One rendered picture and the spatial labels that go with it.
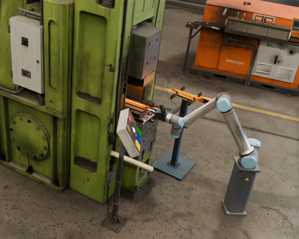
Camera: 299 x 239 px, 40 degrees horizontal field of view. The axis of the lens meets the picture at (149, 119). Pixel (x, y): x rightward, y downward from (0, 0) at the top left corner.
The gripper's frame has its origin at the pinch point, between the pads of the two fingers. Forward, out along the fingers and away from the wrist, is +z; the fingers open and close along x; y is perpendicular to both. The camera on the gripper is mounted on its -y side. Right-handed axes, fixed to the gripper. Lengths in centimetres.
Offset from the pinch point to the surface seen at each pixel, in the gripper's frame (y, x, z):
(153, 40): -69, -3, 6
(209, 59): 70, 337, 43
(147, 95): 5.3, 31.8, 16.9
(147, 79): -31.2, -5.4, 4.2
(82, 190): 96, -44, 40
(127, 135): -14, -72, -15
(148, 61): -50, -7, 5
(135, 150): 0, -69, -23
